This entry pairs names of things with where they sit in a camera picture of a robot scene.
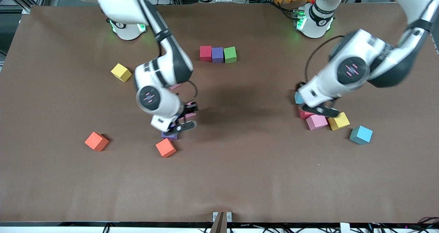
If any brown post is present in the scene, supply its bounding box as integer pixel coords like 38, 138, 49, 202
210, 211, 227, 233

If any yellow foam cube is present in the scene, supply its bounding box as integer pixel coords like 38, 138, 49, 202
110, 63, 132, 83
328, 112, 351, 131

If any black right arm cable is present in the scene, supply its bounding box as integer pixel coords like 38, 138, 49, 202
137, 0, 199, 105

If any green foam cube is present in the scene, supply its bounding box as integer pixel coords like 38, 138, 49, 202
223, 46, 237, 63

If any silver metal bracket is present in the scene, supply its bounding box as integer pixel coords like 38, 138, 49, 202
212, 211, 232, 222

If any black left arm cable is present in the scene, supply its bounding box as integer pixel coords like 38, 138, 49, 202
305, 36, 345, 86

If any orange foam cube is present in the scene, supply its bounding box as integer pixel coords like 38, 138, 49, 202
155, 138, 177, 158
84, 131, 109, 152

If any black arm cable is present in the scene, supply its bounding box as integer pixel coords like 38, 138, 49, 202
137, 0, 199, 105
305, 36, 345, 86

